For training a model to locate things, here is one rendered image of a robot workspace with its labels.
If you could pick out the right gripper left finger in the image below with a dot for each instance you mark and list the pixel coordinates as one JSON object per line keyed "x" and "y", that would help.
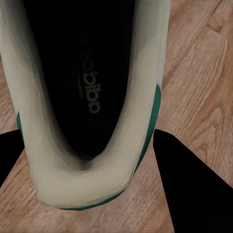
{"x": 11, "y": 147}

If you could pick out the gym shoe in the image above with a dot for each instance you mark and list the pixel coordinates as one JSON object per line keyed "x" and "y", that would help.
{"x": 85, "y": 79}

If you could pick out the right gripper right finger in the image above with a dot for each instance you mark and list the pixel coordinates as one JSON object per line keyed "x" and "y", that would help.
{"x": 199, "y": 200}

